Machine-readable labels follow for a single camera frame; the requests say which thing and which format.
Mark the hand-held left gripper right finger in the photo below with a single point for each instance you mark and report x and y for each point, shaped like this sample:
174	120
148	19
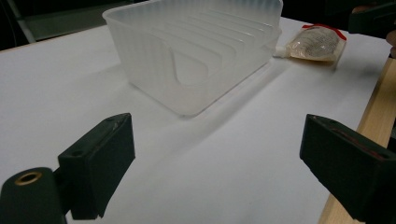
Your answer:
348	161

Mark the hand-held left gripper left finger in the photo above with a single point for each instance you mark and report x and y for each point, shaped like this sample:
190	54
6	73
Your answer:
93	165

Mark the sauce pouch with red edge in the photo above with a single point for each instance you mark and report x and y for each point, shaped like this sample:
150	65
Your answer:
316	43

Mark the translucent plastic container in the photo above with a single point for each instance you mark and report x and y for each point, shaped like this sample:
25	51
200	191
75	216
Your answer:
199	59

